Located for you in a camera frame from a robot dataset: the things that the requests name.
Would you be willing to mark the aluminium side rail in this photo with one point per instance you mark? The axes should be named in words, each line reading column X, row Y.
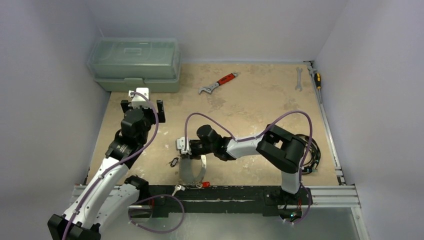
column 334, row 156

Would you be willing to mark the green translucent plastic toolbox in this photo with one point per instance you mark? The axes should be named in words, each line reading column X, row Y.
column 121, row 64

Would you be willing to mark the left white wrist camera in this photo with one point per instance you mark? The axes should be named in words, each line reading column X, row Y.
column 140, row 93

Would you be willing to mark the key with white tag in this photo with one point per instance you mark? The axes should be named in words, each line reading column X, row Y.
column 178, row 188

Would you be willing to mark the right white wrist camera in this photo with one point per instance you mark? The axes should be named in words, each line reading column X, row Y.
column 182, row 145

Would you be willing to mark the yellow black screwdriver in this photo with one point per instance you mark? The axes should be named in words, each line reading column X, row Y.
column 317, row 81

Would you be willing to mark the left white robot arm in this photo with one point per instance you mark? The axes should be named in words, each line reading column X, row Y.
column 90, row 214

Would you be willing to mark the silver open-end spanner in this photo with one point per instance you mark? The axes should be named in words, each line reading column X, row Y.
column 298, row 86

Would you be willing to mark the key with red tag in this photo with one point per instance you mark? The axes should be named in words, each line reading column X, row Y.
column 204, row 184

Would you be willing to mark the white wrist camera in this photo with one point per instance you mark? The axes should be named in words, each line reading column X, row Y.
column 140, row 93
column 182, row 145

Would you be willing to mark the red handled adjustable wrench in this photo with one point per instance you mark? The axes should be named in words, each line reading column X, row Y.
column 209, row 89

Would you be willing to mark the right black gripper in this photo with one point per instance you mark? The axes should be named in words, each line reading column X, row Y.
column 191, row 147

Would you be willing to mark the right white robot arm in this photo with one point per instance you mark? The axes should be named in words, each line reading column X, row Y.
column 278, row 146

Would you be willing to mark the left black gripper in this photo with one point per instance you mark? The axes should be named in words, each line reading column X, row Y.
column 149, row 111

